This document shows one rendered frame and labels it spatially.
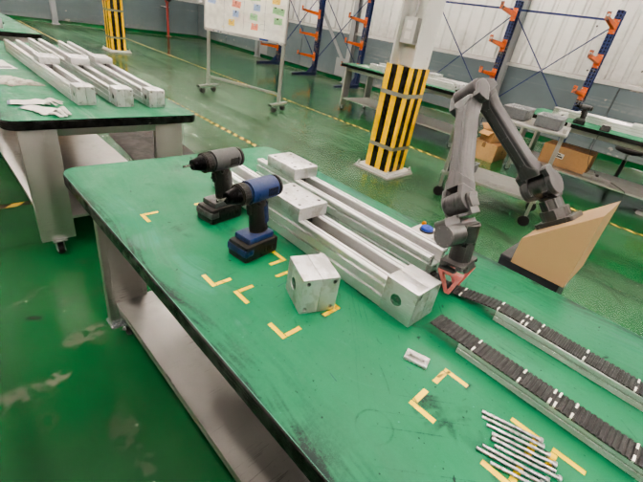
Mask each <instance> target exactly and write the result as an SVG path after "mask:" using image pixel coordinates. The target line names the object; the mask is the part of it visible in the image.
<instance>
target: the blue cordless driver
mask: <svg viewBox="0 0 643 482"><path fill-rule="evenodd" d="M282 190H283V182H282V181H281V179H280V177H279V176H277V175H276V174H269V175H265V176H261V177H257V178H253V179H250V180H246V181H243V182H241V183H237V184H234V185H233V186H232V187H231V189H230V190H228V191H226V192H225V193H224V194H223V198H222V199H219V200H216V203H219V202H222V201H224V202H225V203H226V204H227V205H238V206H240V207H243V206H246V205H247V206H246V209H247V214H248V215H249V227H248V228H245V229H242V230H238V231H236V232H235V236H234V237H231V238H230V239H229V241H228V248H229V253H230V254H231V255H233V256H234V257H236V258H237V259H239V260H240V261H242V262H244V263H249V262H251V261H254V260H256V259H258V258H259V257H261V256H263V255H266V254H268V253H270V252H273V251H275V250H276V248H277V236H276V235H274V231H273V230H271V229H269V228H268V226H267V222H268V221H269V208H268V201H266V199H269V198H273V197H276V196H278V195H279V194H280V193H281V192H282Z"/></svg>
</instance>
